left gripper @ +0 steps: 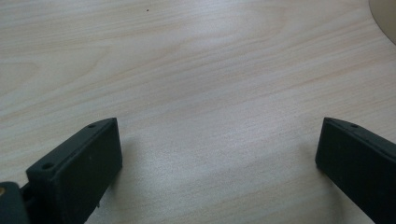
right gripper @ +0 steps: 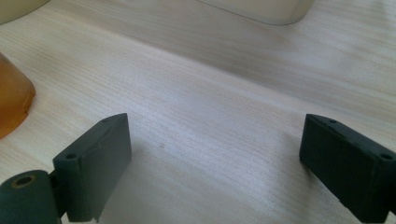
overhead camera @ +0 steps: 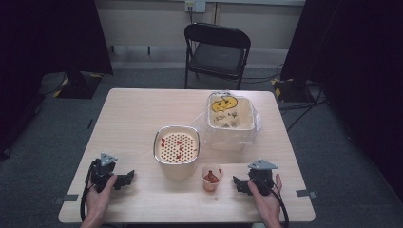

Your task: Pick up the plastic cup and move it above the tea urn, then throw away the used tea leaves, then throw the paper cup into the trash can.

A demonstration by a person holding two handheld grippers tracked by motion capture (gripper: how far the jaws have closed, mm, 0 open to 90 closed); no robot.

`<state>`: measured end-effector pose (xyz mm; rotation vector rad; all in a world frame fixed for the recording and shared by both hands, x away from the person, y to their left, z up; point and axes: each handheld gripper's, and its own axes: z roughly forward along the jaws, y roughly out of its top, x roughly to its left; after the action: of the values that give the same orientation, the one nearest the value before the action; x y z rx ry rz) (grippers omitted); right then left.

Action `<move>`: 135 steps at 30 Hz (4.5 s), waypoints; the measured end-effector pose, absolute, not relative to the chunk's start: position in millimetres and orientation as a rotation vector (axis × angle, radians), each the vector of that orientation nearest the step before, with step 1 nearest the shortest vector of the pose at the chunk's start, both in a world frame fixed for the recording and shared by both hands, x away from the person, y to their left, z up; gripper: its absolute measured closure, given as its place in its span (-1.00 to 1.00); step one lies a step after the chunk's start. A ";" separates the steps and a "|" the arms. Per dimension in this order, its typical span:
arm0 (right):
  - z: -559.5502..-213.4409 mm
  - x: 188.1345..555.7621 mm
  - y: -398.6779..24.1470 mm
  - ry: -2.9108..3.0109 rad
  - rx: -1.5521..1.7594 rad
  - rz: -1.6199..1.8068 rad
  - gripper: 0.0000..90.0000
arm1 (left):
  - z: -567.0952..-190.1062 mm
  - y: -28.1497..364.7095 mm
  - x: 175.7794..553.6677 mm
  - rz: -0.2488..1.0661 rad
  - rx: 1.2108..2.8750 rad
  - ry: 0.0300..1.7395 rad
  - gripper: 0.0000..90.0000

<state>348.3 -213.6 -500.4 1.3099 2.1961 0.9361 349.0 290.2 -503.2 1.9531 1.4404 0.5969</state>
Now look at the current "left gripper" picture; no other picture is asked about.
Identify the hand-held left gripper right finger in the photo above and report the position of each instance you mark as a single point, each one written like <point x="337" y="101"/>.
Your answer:
<point x="361" y="165"/>

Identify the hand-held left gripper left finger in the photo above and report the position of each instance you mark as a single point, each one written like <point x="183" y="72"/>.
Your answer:
<point x="74" y="169"/>

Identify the beige round object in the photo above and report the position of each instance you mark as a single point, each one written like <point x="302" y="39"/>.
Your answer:
<point x="386" y="15"/>

